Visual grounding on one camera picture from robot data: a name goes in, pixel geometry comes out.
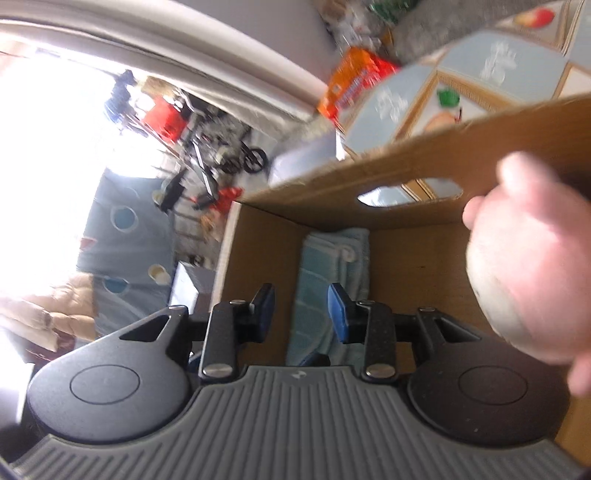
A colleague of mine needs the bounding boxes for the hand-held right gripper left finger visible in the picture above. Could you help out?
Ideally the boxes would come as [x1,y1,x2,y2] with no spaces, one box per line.
[117,283,276,381]

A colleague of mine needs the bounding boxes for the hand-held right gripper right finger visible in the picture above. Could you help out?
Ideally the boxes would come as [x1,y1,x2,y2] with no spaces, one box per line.
[327,283,483,383]

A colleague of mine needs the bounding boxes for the teal towel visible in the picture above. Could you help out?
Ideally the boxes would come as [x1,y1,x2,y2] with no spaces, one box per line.
[285,227,372,367]

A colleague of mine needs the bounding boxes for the brown cardboard box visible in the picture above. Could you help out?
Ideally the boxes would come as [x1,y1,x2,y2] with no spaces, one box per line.
[215,95,591,444]

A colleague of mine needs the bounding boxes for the pink plush toy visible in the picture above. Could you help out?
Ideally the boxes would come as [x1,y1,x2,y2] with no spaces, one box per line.
[462,151,591,398]

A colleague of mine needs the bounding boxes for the grey box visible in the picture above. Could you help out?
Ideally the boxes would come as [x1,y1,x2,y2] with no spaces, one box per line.
[168,261,218,315]

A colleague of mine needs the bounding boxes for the blue blanket with circles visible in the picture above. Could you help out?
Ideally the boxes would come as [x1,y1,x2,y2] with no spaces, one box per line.
[76,175,178,324]

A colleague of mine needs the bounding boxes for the black wheeled cart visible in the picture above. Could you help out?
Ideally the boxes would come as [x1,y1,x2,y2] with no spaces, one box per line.
[182,92,269,199]

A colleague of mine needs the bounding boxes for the beige cloth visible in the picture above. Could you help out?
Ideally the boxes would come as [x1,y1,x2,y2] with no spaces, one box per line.
[0,272,100,352]

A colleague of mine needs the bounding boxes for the red crate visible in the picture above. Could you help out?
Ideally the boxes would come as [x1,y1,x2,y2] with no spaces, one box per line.
[141,98,185,139]

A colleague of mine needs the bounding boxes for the orange snack pack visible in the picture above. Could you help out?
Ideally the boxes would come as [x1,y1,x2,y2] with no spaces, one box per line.
[316,46,400,125]

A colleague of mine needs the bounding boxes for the dark hanging garment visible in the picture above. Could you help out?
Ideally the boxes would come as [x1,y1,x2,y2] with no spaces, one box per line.
[106,69,139,116]

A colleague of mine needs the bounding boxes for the pile of shiny wrappers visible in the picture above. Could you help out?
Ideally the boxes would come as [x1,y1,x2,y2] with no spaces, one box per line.
[318,0,416,47]

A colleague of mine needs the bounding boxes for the fruit print mat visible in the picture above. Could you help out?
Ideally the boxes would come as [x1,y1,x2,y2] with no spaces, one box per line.
[339,0,591,204]

